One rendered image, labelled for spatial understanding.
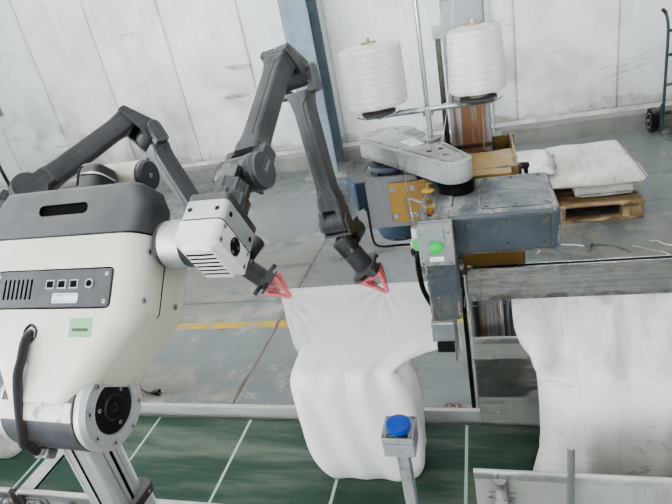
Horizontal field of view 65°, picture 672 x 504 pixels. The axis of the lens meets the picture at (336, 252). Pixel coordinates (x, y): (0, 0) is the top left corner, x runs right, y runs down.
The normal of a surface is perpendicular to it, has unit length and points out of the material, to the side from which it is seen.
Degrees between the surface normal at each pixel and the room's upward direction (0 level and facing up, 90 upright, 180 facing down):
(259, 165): 81
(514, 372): 90
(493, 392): 90
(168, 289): 90
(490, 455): 0
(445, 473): 0
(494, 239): 90
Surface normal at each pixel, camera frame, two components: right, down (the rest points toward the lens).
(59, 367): -0.33, -0.22
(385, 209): -0.22, 0.45
